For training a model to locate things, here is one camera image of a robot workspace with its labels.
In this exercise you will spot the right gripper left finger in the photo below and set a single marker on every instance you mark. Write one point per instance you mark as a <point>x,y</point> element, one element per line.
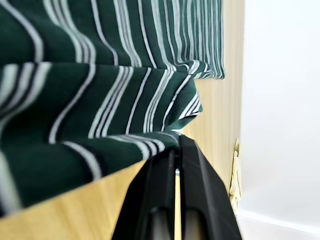
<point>145,200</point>

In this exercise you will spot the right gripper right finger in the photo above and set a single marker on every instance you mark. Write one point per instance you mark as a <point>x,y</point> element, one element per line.
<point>202,195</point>

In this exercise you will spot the green white striped T-shirt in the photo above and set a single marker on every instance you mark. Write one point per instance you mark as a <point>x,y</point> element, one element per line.
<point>75,105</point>

